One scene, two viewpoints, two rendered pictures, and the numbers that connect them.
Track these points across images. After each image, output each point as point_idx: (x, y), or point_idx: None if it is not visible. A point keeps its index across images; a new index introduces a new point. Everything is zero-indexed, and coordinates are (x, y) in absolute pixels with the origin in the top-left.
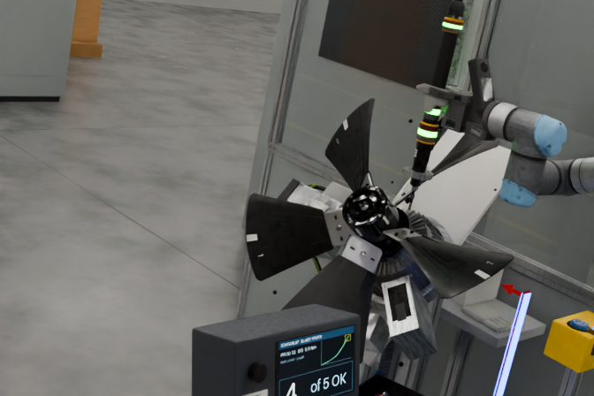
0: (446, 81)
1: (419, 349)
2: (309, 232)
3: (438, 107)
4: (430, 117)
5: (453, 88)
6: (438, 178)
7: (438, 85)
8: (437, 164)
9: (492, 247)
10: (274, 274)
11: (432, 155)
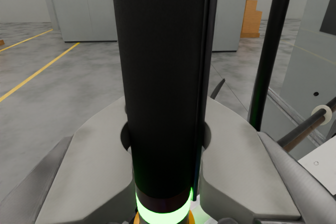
0: (178, 108)
1: None
2: (134, 212)
3: (159, 207)
4: (141, 222)
5: (239, 144)
6: (327, 187)
7: (132, 123)
8: (331, 163)
9: None
10: (127, 221)
11: (329, 146)
